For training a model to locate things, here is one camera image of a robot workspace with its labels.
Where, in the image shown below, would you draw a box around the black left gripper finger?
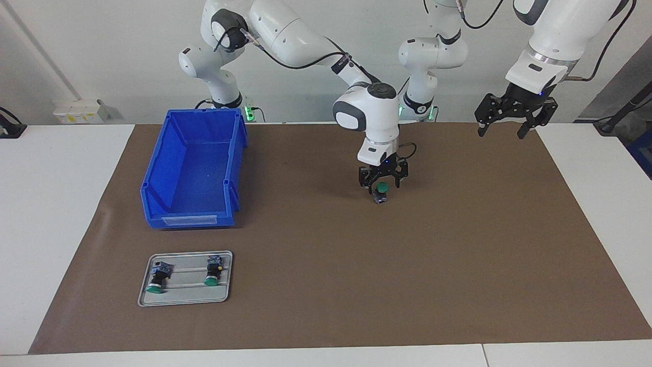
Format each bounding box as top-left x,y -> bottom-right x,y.
475,93 -> 502,137
517,99 -> 558,139

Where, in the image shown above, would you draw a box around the black stand pole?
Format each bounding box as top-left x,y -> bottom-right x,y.
593,82 -> 652,136

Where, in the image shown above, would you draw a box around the brown table mat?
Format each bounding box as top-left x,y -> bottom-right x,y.
28,122 -> 652,355

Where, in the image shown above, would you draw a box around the blue crate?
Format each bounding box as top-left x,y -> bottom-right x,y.
628,140 -> 652,180

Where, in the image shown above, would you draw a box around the blue plastic storage bin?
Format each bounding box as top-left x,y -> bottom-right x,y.
140,108 -> 249,230

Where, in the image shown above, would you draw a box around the grey metal tray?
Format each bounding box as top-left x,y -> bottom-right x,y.
138,251 -> 233,307

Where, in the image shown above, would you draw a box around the black left arm base cables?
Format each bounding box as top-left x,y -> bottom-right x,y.
397,76 -> 411,121

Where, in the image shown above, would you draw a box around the black arm base cables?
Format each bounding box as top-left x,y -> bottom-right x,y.
397,76 -> 411,121
195,98 -> 265,123

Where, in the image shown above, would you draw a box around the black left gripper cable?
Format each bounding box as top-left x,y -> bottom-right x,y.
456,0 -> 637,82

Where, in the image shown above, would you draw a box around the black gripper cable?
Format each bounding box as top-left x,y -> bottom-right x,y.
219,28 -> 418,161
456,0 -> 637,82

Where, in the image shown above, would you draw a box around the black right arm base cables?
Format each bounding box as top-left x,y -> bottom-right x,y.
195,98 -> 265,123

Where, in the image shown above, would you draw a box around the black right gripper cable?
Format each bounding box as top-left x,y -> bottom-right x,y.
219,28 -> 418,161

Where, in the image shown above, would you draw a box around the white wall socket box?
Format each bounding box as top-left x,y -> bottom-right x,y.
53,98 -> 123,124

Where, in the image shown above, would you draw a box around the white wall cable duct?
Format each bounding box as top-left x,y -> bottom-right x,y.
3,0 -> 82,101

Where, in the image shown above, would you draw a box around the black clamp mount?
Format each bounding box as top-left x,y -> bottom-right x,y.
0,107 -> 27,139

